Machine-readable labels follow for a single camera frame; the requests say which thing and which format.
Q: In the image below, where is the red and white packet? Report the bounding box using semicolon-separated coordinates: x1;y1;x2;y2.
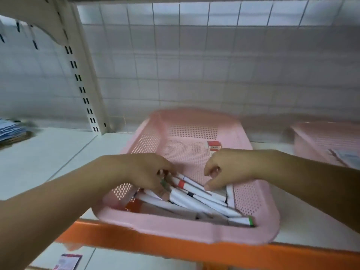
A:
53;253;83;270

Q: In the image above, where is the person's right forearm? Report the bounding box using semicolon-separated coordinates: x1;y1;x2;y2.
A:
257;153;360;234

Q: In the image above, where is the person's left hand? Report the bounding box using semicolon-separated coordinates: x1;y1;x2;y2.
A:
116;153;177;198

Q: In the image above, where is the white metal shelf bracket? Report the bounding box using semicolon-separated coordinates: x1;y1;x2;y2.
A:
0;0;70;46

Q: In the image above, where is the person's left forearm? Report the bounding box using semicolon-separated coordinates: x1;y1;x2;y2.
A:
0;154;127;270

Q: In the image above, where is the person's right hand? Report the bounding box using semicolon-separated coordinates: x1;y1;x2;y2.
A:
204;148;264;191

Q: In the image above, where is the pink perforated plastic basket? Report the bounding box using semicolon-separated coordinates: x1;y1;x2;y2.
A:
290;121;360;170
91;108;281;245

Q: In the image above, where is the white slotted shelf upright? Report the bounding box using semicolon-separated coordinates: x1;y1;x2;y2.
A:
53;0;109;136

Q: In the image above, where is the pile of white marker pens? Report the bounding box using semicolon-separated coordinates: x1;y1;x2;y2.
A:
132;171;256;229

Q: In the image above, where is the orange shelf edge strip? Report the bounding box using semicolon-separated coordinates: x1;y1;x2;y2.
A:
55;219;360;270

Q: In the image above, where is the stack of blue paper packs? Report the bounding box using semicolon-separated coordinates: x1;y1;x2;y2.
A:
0;118;34;149

